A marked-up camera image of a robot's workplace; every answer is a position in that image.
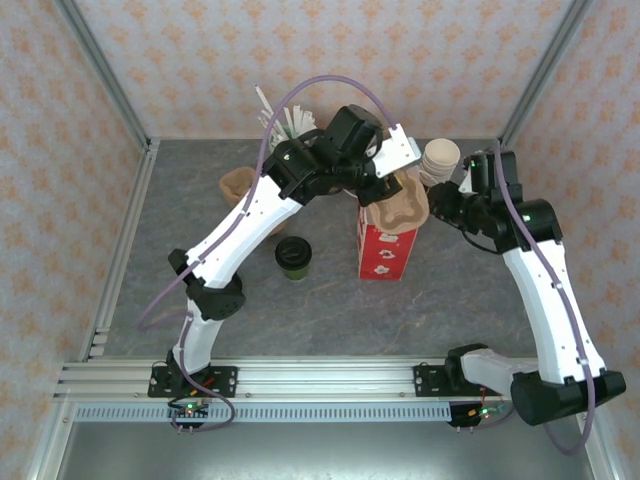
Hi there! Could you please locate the brown pulp cup carrier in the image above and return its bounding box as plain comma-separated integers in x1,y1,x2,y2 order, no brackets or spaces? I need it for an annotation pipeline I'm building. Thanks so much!
366,174,431,234

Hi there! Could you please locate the white red paper bag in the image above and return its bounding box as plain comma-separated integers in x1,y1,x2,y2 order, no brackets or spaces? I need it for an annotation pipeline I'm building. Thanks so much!
356,199,421,283

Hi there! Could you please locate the black plastic cup lid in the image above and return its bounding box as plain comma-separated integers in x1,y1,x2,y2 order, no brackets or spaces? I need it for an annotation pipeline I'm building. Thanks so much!
274,235,314,268

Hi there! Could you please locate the green paper coffee cup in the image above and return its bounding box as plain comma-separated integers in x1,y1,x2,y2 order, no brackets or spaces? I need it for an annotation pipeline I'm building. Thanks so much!
278,259,310,283

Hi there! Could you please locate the green cylindrical straw holder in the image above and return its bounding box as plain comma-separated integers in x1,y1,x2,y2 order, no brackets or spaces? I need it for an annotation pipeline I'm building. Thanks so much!
266,125,302,152

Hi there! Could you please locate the stack of paper cups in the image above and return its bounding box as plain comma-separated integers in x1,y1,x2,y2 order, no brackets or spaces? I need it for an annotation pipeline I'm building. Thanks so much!
416,138,462,199

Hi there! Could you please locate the small circuit board with LEDs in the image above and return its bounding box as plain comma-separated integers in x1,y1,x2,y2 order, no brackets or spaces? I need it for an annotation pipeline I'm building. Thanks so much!
468,403,507,420
172,397,212,417

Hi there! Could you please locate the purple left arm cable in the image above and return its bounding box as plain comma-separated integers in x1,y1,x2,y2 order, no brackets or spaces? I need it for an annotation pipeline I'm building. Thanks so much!
138,74,397,332

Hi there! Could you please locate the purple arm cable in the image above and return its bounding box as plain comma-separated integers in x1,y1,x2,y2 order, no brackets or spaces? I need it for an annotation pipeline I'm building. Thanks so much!
491,141,600,457
138,74,397,332

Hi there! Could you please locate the aluminium right corner post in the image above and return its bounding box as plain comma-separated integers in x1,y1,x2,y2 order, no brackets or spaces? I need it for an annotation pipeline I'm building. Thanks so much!
498,0,600,151

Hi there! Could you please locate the aluminium corner post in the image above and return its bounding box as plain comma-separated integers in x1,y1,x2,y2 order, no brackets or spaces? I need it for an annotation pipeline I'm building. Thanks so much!
498,0,600,151
51,0,153,152

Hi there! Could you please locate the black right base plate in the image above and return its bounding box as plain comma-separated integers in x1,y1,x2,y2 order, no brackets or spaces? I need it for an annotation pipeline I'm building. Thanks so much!
413,363,465,399

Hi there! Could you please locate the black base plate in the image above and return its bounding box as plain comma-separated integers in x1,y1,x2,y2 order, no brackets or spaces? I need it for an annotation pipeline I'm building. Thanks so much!
413,363,465,399
147,364,239,399

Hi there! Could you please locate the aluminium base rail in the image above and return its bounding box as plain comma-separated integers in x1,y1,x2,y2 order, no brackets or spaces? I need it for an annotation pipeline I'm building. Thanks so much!
53,356,600,402

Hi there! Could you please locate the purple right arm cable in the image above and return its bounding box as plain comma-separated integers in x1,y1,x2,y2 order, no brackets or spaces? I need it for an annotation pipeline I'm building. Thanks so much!
491,141,600,457

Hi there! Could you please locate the aluminium left side rail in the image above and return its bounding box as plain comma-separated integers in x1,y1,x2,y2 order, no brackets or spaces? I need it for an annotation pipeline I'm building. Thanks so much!
77,138,161,362

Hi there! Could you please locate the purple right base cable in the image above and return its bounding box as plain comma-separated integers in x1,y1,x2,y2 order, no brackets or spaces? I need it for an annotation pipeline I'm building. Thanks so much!
455,397,516,432

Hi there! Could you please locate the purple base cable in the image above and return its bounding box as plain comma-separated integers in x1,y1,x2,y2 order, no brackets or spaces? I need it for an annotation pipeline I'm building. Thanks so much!
455,397,516,432
168,372,237,434

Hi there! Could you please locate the slotted grey cable duct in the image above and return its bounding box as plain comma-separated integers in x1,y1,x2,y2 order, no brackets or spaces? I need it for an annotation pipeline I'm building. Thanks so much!
73,402,454,424

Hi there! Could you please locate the aluminium left corner post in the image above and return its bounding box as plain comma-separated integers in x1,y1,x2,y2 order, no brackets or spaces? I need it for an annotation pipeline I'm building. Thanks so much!
51,0,153,152

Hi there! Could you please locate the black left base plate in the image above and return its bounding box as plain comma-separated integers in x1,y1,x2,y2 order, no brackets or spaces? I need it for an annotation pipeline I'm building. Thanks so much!
147,364,239,399

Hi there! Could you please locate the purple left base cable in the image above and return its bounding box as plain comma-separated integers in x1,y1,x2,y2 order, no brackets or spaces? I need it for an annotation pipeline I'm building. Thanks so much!
168,372,237,434

